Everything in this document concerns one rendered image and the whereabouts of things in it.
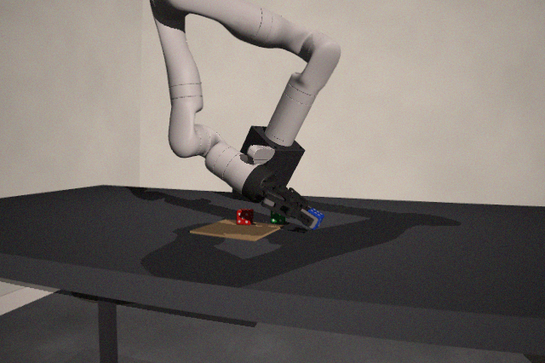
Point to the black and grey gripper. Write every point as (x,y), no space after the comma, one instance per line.
(261,183)

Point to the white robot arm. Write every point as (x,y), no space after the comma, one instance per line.
(252,24)

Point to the tan flat mat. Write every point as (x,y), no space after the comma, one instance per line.
(230,229)

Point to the green die with white pips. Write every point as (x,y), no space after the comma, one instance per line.
(276,218)

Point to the blue die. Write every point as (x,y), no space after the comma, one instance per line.
(319,215)

